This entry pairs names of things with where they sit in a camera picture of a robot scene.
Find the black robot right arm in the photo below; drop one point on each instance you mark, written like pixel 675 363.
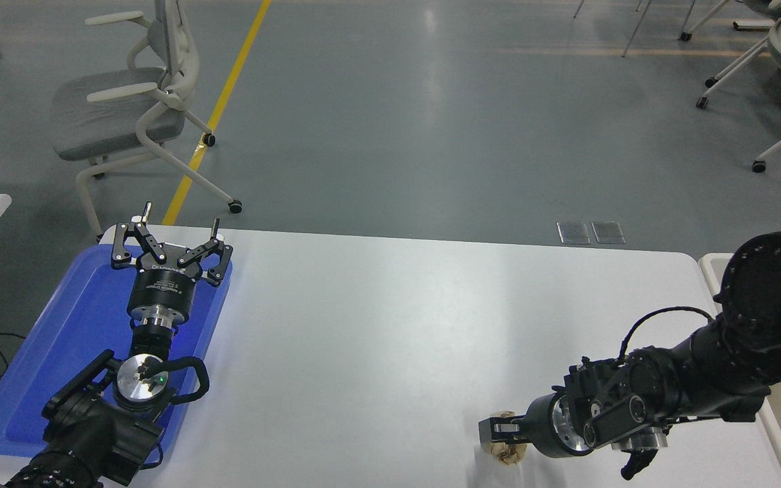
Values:
pixel 770 298

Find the white chair leg with caster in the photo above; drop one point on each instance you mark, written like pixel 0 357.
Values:
pixel 685 36

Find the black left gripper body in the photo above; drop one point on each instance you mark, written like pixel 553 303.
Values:
pixel 163 288

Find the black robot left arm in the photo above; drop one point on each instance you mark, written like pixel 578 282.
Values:
pixel 92 434

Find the thin grey metal leg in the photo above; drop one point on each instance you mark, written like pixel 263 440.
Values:
pixel 638 27

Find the tan paper ball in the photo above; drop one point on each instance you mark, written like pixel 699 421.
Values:
pixel 509 455

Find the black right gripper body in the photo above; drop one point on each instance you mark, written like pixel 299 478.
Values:
pixel 539 427

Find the metal floor socket plate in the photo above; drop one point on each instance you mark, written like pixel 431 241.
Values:
pixel 573 232
pixel 609 232

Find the blue plastic tray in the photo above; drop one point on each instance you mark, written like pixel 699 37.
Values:
pixel 72 325

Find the white grey office chair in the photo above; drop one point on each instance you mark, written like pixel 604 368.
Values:
pixel 92 112

